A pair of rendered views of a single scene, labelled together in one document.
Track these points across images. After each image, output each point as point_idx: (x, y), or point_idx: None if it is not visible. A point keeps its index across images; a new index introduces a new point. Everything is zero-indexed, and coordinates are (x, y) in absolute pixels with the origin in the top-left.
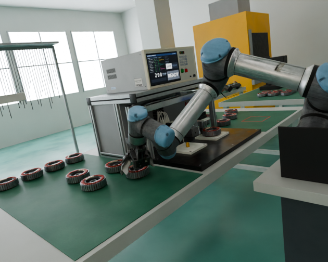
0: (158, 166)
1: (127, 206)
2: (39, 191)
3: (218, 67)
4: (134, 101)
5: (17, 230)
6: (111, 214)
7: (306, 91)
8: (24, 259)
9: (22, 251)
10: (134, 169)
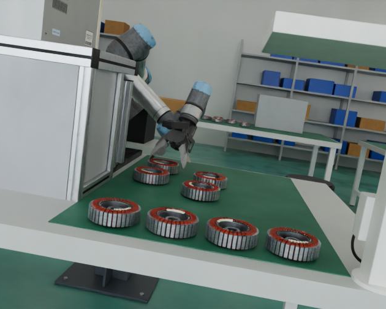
0: (129, 165)
1: (227, 171)
2: (257, 213)
3: (147, 53)
4: (136, 73)
5: (311, 200)
6: (243, 175)
7: (144, 81)
8: (315, 189)
9: (314, 192)
10: (189, 152)
